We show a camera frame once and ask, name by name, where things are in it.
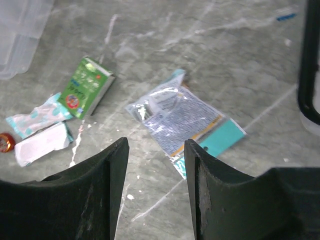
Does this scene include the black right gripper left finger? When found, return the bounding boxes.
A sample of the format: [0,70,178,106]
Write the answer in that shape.
[0,137,130,240]

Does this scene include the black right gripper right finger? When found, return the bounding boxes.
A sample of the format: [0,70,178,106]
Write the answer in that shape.
[184,139,320,240]

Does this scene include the small red round item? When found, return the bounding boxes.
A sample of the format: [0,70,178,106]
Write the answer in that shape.
[0,132,16,153]

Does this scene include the clear first aid box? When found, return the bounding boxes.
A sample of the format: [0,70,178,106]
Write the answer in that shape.
[297,0,320,136]

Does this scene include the small green box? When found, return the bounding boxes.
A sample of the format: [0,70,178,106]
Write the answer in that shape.
[58,56,116,120]

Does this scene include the clear compartment tray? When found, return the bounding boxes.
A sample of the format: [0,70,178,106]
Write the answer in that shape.
[0,0,54,80]

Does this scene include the white flat packet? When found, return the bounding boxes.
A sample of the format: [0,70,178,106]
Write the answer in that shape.
[14,122,74,167]

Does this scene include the teal white tube box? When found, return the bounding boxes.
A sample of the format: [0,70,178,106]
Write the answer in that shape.
[5,92,73,139]

